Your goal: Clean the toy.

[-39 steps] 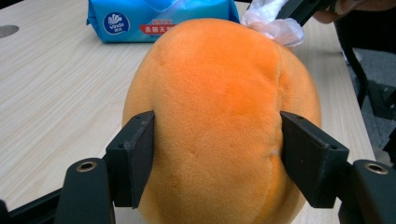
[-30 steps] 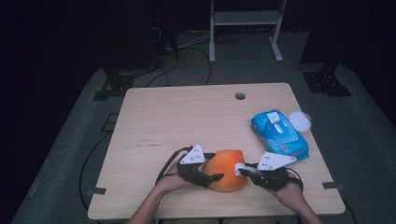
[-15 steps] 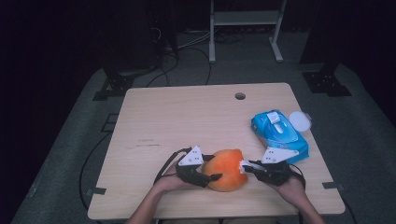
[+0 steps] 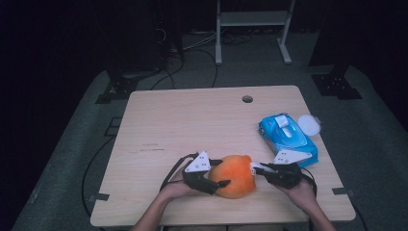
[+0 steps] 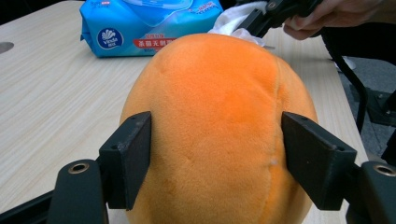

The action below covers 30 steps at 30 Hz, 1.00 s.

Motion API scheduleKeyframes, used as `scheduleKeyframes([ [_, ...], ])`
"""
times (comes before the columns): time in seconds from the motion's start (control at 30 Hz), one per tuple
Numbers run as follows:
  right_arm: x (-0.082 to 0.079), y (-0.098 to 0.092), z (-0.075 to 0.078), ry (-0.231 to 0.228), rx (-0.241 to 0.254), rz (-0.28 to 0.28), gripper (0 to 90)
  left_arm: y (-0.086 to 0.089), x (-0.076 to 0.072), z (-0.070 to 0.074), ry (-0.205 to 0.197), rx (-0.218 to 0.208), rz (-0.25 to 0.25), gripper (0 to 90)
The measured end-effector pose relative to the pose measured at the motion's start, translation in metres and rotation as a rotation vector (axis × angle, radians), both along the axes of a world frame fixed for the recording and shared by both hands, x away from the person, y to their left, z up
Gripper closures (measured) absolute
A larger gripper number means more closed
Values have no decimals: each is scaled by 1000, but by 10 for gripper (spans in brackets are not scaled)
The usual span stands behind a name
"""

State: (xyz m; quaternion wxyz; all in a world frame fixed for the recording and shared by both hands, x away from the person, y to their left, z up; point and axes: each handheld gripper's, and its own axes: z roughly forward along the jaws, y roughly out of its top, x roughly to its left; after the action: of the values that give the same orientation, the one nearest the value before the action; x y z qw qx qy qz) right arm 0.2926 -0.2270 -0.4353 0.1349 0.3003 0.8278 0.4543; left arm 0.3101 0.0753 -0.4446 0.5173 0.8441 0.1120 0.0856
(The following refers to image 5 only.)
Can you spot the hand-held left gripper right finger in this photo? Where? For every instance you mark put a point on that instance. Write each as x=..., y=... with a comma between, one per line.
x=320, y=168

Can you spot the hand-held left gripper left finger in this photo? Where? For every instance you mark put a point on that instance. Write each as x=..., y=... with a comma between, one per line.
x=126, y=161

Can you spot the white wet wipe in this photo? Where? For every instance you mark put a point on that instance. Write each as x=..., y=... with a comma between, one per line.
x=230, y=18

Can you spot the orange plush toy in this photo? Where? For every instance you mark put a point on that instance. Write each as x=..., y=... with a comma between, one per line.
x=211, y=124

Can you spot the blue wet wipes packet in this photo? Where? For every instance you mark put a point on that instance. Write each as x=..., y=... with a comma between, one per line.
x=149, y=28

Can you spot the black stand foot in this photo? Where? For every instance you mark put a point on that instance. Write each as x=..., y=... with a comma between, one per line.
x=383, y=109

